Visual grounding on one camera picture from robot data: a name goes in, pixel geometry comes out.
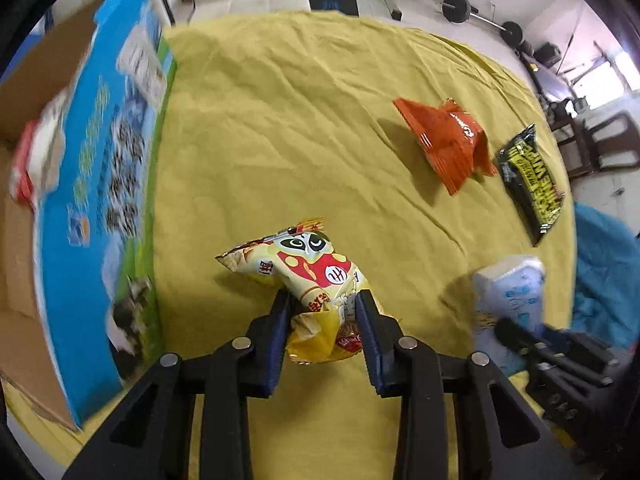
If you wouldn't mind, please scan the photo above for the light blue tissue packet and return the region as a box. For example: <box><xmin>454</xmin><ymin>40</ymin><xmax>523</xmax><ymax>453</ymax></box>
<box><xmin>472</xmin><ymin>255</ymin><xmax>546</xmax><ymax>376</ymax></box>

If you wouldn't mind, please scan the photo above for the black shoe shine wipes packet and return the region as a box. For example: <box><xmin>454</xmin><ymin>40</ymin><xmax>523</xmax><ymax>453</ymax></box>
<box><xmin>496</xmin><ymin>124</ymin><xmax>564</xmax><ymax>246</ymax></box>

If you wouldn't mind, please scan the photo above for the yellow panda snack packet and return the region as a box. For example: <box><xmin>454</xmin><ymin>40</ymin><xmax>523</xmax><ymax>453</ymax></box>
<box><xmin>216</xmin><ymin>218</ymin><xmax>370</xmax><ymax>364</ymax></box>

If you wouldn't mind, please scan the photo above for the orange snack packet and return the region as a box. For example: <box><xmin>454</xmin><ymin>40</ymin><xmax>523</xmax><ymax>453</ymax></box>
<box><xmin>393</xmin><ymin>98</ymin><xmax>498</xmax><ymax>195</ymax></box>

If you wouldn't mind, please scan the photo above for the red snack packet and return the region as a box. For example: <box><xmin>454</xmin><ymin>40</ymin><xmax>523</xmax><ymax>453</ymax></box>
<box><xmin>9</xmin><ymin>119</ymin><xmax>38</xmax><ymax>207</ymax></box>

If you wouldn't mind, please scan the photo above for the white pillow pouch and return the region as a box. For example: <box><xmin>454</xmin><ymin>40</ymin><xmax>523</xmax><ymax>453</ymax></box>
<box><xmin>27</xmin><ymin>89</ymin><xmax>68</xmax><ymax>200</ymax></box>

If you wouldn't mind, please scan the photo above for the blue bean bag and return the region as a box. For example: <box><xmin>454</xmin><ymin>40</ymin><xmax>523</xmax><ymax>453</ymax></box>
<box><xmin>570</xmin><ymin>202</ymin><xmax>639</xmax><ymax>349</ymax></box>

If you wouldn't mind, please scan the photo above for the dark wooden chair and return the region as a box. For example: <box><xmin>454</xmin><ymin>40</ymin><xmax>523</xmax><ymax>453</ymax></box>
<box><xmin>550</xmin><ymin>92</ymin><xmax>639</xmax><ymax>181</ymax></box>

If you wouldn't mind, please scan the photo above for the yellow tablecloth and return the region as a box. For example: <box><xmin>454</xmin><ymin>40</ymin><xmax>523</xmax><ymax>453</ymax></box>
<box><xmin>2</xmin><ymin>8</ymin><xmax>580</xmax><ymax>480</ymax></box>

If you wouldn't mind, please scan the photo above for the black low bench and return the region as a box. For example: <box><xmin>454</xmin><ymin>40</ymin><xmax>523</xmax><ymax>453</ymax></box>
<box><xmin>518</xmin><ymin>40</ymin><xmax>576</xmax><ymax>103</ymax></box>

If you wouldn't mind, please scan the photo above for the cardboard box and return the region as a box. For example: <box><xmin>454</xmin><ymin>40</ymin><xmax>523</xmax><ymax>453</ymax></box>
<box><xmin>1</xmin><ymin>0</ymin><xmax>177</xmax><ymax>429</ymax></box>

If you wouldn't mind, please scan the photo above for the floor barbell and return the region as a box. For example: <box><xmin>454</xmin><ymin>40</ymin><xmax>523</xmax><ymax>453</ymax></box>
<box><xmin>440</xmin><ymin>0</ymin><xmax>524</xmax><ymax>49</ymax></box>

